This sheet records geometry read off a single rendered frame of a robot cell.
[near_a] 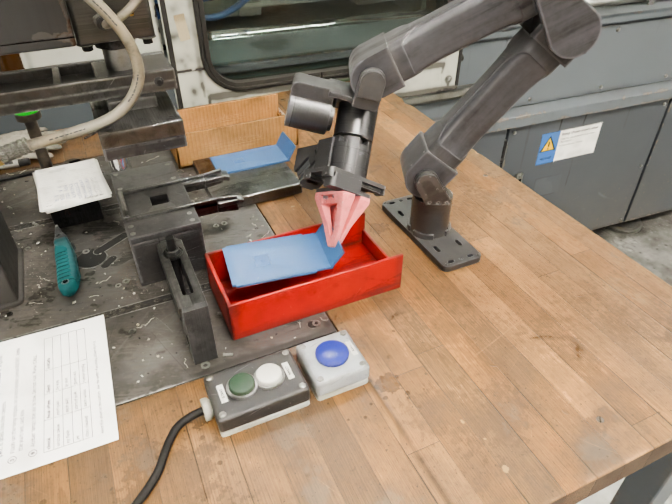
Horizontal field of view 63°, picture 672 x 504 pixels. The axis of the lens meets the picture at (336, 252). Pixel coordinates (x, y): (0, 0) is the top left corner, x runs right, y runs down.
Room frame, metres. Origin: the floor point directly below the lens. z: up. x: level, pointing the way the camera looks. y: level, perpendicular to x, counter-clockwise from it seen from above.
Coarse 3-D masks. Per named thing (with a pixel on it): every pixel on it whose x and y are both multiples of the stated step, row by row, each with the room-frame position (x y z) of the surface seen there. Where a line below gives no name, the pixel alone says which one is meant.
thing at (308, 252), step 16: (272, 240) 0.63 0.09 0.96; (288, 240) 0.63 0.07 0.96; (304, 240) 0.63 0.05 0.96; (320, 240) 0.63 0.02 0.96; (224, 256) 0.59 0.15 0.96; (240, 256) 0.59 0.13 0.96; (272, 256) 0.60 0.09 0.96; (288, 256) 0.60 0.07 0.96; (304, 256) 0.60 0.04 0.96; (320, 256) 0.60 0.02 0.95; (336, 256) 0.59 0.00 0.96; (240, 272) 0.56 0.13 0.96; (256, 272) 0.56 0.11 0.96; (272, 272) 0.57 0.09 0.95; (288, 272) 0.57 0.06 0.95
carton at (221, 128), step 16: (272, 96) 1.15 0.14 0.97; (192, 112) 1.08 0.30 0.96; (208, 112) 1.09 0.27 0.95; (224, 112) 1.11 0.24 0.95; (240, 112) 1.12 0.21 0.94; (256, 112) 1.14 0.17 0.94; (272, 112) 1.15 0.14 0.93; (192, 128) 1.08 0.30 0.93; (208, 128) 1.09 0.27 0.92; (224, 128) 0.99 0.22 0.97; (240, 128) 1.00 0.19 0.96; (256, 128) 1.02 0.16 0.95; (272, 128) 1.03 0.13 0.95; (288, 128) 1.04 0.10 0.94; (192, 144) 0.96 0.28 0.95; (208, 144) 0.97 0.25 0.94; (224, 144) 0.99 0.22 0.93; (240, 144) 1.00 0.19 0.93; (256, 144) 1.01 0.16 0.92; (272, 144) 1.03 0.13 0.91; (176, 160) 0.97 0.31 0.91; (192, 160) 0.96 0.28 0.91
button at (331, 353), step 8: (320, 344) 0.45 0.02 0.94; (328, 344) 0.45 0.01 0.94; (336, 344) 0.45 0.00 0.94; (344, 344) 0.45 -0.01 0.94; (320, 352) 0.44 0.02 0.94; (328, 352) 0.44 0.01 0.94; (336, 352) 0.44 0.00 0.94; (344, 352) 0.44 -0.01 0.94; (320, 360) 0.43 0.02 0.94; (328, 360) 0.43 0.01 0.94; (336, 360) 0.43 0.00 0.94; (344, 360) 0.43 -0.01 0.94
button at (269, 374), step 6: (264, 366) 0.42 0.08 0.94; (270, 366) 0.42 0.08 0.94; (276, 366) 0.42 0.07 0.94; (258, 372) 0.41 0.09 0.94; (264, 372) 0.41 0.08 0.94; (270, 372) 0.41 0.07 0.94; (276, 372) 0.41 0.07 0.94; (258, 378) 0.40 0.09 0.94; (264, 378) 0.40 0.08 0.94; (270, 378) 0.40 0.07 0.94; (276, 378) 0.40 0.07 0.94; (264, 384) 0.39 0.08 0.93; (270, 384) 0.39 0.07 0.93
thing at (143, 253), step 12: (156, 204) 0.71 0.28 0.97; (156, 240) 0.61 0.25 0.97; (192, 240) 0.63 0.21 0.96; (132, 252) 0.60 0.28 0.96; (144, 252) 0.61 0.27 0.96; (156, 252) 0.61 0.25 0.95; (192, 252) 0.63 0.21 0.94; (204, 252) 0.64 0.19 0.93; (144, 264) 0.60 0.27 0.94; (156, 264) 0.61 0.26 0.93; (192, 264) 0.63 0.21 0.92; (204, 264) 0.64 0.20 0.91; (144, 276) 0.60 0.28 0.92; (156, 276) 0.61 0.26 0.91
